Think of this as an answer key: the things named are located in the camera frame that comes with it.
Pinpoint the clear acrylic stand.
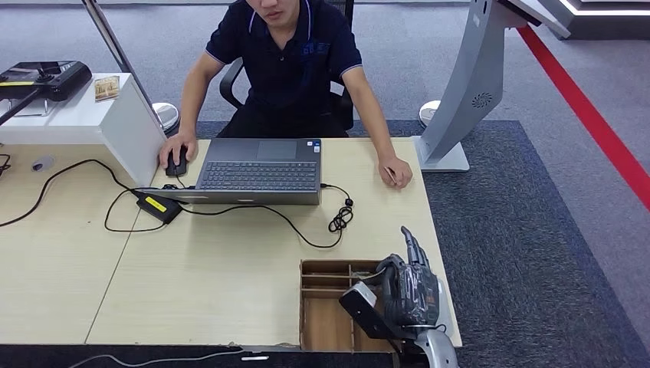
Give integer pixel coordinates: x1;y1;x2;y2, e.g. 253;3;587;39
14;97;52;118

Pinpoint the black handheld terminal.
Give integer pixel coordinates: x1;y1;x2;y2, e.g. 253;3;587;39
0;60;94;103

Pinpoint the white cable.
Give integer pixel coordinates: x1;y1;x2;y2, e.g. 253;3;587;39
67;348;246;368

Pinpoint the grey platform with light strip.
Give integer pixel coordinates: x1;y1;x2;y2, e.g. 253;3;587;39
537;0;650;41

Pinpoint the grey kiosk stand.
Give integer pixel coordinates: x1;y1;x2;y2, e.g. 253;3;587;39
412;0;573;173

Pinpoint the person's left hand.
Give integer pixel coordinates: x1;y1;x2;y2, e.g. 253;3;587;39
378;154;414;190

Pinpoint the chrome stanchion post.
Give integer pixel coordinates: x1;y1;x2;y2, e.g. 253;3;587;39
80;0;182;134

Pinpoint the black computer mouse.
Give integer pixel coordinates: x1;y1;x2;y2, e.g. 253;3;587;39
165;146;189;178

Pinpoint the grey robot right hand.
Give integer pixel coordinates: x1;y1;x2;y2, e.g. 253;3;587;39
378;226;441;329

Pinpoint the red floor tape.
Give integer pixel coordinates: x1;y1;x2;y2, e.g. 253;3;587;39
517;24;650;212

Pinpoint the black bar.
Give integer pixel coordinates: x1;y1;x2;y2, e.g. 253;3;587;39
0;87;43;127

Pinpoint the black power adapter yellow label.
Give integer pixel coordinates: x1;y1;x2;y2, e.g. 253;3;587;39
136;192;182;225

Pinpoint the wooden organizer tray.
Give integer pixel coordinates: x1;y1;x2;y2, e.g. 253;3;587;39
298;260;403;354

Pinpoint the person's right hand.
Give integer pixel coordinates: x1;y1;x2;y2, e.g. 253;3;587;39
158;130;200;169

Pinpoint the black mains cable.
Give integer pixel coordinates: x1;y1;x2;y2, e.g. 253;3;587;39
0;159;169;234

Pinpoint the chrome stanchion base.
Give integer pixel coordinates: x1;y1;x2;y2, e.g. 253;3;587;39
418;100;443;129

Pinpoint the grey card reader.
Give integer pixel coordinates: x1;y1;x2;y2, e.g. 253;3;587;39
434;279;455;337

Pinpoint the person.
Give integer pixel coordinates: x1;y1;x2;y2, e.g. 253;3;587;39
158;0;414;190

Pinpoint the white box stand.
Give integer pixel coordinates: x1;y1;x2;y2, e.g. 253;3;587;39
0;72;166;188

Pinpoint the brown printed card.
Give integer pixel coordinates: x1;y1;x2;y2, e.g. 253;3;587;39
94;74;121;103

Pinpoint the grey laptop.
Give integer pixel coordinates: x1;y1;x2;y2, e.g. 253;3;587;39
143;138;323;206

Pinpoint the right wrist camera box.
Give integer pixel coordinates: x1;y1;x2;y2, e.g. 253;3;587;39
338;281;402;341

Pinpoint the black laptop charger cable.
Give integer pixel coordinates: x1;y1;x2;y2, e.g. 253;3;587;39
172;182;356;251

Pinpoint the black office chair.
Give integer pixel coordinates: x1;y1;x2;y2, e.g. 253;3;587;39
219;0;356;132

